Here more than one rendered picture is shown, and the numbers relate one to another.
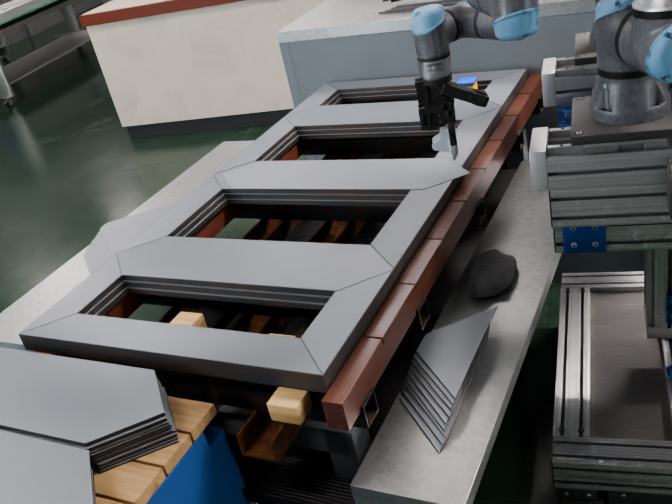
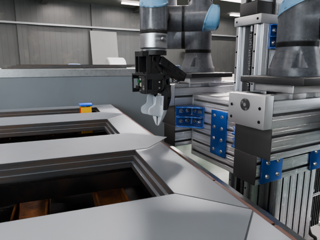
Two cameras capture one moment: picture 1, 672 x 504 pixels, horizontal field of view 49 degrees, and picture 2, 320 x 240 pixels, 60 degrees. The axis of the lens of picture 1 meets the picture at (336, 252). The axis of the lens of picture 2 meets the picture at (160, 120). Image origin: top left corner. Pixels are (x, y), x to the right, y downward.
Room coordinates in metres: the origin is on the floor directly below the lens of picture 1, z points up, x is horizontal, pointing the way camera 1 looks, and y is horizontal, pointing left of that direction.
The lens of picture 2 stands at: (1.16, 0.28, 1.07)
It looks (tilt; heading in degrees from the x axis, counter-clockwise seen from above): 11 degrees down; 309
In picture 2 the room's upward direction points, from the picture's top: straight up
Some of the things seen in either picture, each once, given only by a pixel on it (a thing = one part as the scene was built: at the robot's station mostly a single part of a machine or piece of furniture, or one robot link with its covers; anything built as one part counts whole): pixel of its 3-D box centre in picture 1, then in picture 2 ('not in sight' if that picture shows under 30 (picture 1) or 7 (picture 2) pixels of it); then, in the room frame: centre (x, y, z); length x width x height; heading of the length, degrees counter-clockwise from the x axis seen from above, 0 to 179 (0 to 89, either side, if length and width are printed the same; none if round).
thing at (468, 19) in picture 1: (466, 20); (163, 19); (1.71, -0.41, 1.21); 0.11 x 0.11 x 0.08; 32
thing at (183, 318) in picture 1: (188, 326); not in sight; (1.37, 0.35, 0.79); 0.06 x 0.05 x 0.04; 59
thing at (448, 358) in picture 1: (441, 369); not in sight; (1.15, -0.15, 0.70); 0.39 x 0.12 x 0.04; 149
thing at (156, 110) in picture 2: (444, 145); (156, 111); (1.65, -0.31, 0.94); 0.06 x 0.03 x 0.09; 77
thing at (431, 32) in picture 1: (431, 32); (153, 13); (1.67, -0.32, 1.21); 0.09 x 0.08 x 0.11; 122
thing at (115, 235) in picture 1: (121, 240); not in sight; (1.95, 0.59, 0.77); 0.45 x 0.20 x 0.04; 149
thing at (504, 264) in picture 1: (492, 272); not in sight; (1.45, -0.34, 0.69); 0.20 x 0.10 x 0.03; 154
